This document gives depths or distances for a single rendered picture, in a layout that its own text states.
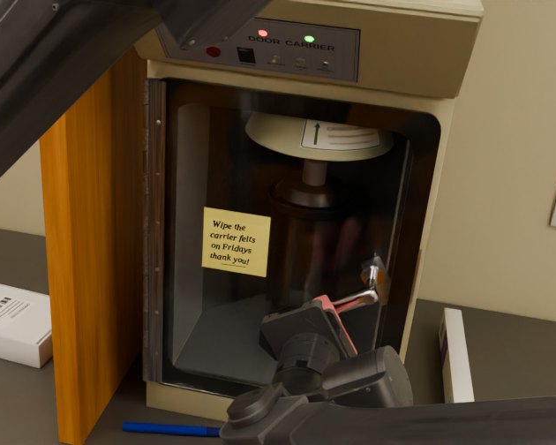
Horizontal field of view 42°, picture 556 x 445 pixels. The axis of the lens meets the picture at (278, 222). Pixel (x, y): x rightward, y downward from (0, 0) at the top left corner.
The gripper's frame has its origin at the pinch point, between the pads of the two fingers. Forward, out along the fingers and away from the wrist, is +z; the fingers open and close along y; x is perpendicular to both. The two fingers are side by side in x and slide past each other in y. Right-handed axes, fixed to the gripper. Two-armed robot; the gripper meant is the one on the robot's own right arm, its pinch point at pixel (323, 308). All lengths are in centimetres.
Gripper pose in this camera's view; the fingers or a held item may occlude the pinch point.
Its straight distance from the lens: 79.1
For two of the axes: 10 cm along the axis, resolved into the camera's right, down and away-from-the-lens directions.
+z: 2.0, -4.1, 8.9
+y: -4.4, -8.5, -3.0
